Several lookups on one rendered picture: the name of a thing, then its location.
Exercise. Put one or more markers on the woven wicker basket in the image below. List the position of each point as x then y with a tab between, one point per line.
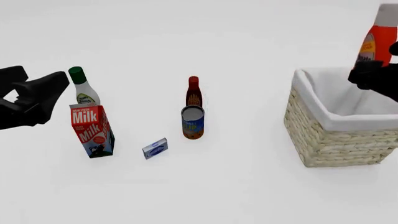
329	144

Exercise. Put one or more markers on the blue and orange soup can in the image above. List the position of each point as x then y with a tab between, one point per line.
192	123

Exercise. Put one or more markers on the red ketchup bottle white cap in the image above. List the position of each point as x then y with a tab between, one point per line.
379	37

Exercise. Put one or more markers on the white cloth basket liner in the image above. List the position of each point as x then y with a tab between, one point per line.
329	102

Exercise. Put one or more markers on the small blue-grey printed box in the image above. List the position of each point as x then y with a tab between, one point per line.
156	149

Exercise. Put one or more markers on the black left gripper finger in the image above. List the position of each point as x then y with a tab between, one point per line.
14	73
43	93

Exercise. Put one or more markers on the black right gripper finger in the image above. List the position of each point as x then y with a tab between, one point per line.
395	48
365	73

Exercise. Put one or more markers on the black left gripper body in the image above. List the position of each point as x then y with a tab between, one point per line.
11	114

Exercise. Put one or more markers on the red and white milk carton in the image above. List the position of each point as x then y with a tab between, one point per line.
91	130

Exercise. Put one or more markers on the white bottle green cap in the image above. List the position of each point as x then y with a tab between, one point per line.
83	89

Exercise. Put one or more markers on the dark red sauce bottle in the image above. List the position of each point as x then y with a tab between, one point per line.
194	93

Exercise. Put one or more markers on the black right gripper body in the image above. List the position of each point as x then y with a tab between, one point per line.
388	86

